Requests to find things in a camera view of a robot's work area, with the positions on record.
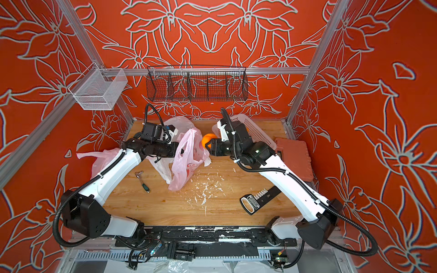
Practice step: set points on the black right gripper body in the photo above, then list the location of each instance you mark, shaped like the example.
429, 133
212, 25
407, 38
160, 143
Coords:
230, 147

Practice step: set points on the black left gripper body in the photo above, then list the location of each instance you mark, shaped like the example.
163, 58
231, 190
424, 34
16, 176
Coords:
165, 149

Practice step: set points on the pink plastic bag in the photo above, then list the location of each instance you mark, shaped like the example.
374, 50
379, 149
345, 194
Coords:
190, 154
102, 159

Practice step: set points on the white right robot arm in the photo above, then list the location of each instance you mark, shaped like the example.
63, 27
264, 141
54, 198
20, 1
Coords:
320, 215

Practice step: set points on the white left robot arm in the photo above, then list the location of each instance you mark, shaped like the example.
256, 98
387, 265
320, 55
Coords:
81, 215

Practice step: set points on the white translucent plastic bag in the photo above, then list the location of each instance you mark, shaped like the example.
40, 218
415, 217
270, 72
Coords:
178, 126

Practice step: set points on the white plastic perforated basket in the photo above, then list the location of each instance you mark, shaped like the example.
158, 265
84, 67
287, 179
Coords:
256, 133

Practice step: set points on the red plastic tool case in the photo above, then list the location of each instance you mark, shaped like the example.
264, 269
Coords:
295, 155

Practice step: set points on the black handheld label tool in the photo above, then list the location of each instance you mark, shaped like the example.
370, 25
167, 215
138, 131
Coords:
253, 203

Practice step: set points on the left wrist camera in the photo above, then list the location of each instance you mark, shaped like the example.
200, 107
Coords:
156, 133

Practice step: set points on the small green handled screwdriver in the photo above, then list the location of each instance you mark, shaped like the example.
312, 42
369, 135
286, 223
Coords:
143, 184

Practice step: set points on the black wire wall basket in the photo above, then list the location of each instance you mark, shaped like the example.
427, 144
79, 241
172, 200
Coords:
197, 84

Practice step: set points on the clear wire mesh basket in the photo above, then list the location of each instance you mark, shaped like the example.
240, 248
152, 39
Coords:
95, 90

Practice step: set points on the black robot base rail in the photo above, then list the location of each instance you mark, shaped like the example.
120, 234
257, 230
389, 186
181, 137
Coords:
205, 242

